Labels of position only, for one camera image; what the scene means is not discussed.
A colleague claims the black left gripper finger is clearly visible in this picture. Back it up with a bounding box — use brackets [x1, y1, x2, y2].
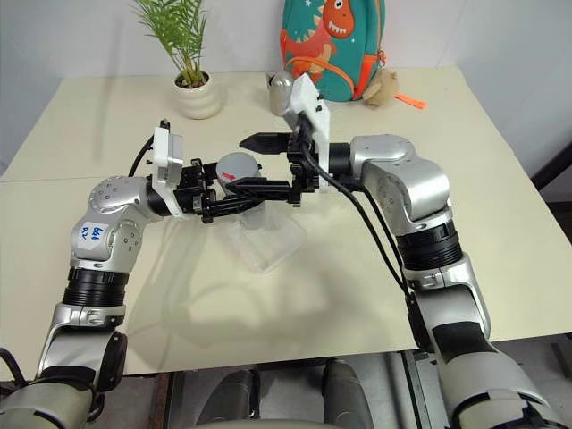
[203, 162, 225, 192]
[208, 195, 266, 222]

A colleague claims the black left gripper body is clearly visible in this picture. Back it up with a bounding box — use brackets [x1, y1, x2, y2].
[173, 156, 219, 223]

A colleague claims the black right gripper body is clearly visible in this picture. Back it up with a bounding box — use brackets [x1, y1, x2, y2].
[286, 114, 322, 207]

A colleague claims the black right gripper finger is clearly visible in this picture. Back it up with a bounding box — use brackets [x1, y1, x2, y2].
[224, 178, 292, 198]
[239, 131, 291, 156]

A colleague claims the clear jar with grey lid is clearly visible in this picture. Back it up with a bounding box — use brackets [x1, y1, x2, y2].
[214, 152, 281, 233]

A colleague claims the clear plastic box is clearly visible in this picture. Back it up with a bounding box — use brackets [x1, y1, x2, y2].
[224, 207, 309, 274]

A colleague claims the silver rounded capsule object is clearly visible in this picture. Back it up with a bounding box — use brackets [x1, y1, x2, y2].
[266, 70, 297, 116]

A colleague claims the white ribbed plant pot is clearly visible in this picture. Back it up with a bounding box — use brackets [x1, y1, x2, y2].
[172, 70, 223, 121]

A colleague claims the teal dinosaur backpack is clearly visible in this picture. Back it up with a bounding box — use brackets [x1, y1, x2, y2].
[279, 0, 388, 104]

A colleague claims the orange tag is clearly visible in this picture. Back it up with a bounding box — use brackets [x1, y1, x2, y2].
[394, 92, 428, 110]

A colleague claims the green artificial palm plant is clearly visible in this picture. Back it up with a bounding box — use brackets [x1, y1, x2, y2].
[131, 0, 210, 87]

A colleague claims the dark rounded shape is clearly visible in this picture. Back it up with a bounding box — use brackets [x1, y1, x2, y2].
[322, 358, 377, 429]
[207, 367, 262, 429]

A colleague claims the dark furniture edge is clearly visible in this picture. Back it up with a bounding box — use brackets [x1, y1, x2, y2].
[530, 137, 572, 203]

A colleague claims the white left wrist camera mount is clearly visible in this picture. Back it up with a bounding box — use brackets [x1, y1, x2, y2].
[150, 126, 187, 221]

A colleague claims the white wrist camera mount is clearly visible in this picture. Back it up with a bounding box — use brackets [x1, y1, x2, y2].
[282, 73, 333, 194]
[150, 126, 187, 221]

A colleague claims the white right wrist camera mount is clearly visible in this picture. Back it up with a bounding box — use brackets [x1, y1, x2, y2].
[282, 73, 333, 194]

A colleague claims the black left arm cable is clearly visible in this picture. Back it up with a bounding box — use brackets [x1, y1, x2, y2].
[128, 136, 156, 179]

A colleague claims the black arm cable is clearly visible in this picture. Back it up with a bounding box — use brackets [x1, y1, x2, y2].
[299, 114, 433, 352]
[128, 136, 156, 179]

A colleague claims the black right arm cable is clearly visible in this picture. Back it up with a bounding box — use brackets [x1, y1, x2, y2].
[299, 114, 433, 352]

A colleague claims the beige plush keychain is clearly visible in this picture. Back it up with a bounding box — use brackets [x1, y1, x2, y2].
[362, 68, 400, 109]

